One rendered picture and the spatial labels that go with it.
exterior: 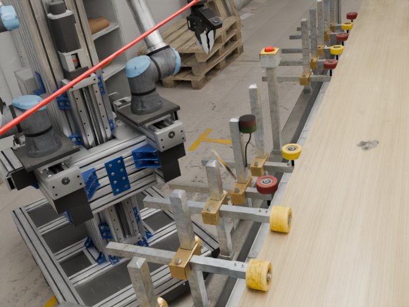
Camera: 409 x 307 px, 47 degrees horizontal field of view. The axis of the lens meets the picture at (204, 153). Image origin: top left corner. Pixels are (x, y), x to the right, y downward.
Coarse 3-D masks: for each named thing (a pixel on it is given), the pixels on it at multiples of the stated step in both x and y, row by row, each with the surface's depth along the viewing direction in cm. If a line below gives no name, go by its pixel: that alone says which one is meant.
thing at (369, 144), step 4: (368, 140) 189; (376, 140) 188; (360, 144) 187; (364, 144) 187; (368, 144) 186; (372, 144) 186; (376, 144) 186; (364, 148) 185; (368, 148) 184; (372, 148) 185
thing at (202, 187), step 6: (174, 180) 194; (174, 186) 192; (180, 186) 191; (186, 186) 190; (192, 186) 189; (198, 186) 188; (204, 186) 187; (228, 186) 184; (204, 192) 188; (228, 192) 183; (246, 192) 180; (252, 192) 179; (258, 192) 178; (252, 198) 180; (258, 198) 179; (264, 198) 178; (270, 198) 177
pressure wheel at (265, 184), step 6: (258, 180) 177; (264, 180) 176; (270, 180) 176; (276, 180) 175; (258, 186) 174; (264, 186) 173; (270, 186) 172; (276, 186) 174; (264, 192) 174; (270, 192) 173
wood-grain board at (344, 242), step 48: (384, 0) 370; (384, 48) 278; (336, 96) 231; (384, 96) 223; (336, 144) 192; (384, 144) 186; (288, 192) 168; (336, 192) 164; (384, 192) 160; (288, 240) 147; (336, 240) 143; (384, 240) 140; (288, 288) 130; (336, 288) 127; (384, 288) 125
